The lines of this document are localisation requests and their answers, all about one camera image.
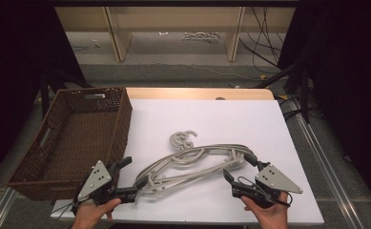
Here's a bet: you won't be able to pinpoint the white hangers on floor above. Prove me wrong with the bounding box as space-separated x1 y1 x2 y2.
182 31 221 43

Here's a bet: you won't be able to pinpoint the brown wicker basket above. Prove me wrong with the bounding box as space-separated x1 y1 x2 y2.
6 87 134 201

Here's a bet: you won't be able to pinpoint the person's left hand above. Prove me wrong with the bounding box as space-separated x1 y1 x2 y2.
71 198 123 229

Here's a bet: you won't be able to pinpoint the white floor cable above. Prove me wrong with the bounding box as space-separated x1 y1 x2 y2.
151 61 265 81

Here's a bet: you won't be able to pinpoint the person's right hand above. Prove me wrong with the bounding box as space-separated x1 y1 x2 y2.
239 194 290 229

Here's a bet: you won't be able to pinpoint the grey plastic clothes hanger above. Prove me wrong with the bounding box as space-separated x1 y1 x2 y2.
134 130 255 199
134 131 254 199
135 131 254 199

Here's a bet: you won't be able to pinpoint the black floor cables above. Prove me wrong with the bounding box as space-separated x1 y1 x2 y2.
238 6 290 74

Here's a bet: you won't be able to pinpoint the white table cover sheet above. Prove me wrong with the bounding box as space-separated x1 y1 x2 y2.
51 98 325 227

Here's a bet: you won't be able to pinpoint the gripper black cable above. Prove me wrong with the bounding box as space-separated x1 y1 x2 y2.
51 177 93 229
237 176 294 208

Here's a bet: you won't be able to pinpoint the light wooden shelf unit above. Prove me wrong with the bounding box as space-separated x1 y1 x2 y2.
54 6 297 63

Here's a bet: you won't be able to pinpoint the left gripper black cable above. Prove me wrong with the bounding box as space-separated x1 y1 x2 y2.
51 177 93 229

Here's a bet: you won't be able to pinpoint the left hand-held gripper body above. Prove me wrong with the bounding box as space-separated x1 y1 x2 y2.
72 159 135 208

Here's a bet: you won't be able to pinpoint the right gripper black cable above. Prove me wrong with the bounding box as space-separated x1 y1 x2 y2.
237 176 294 208

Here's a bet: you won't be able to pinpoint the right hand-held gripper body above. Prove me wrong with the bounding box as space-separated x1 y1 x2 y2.
231 161 303 210

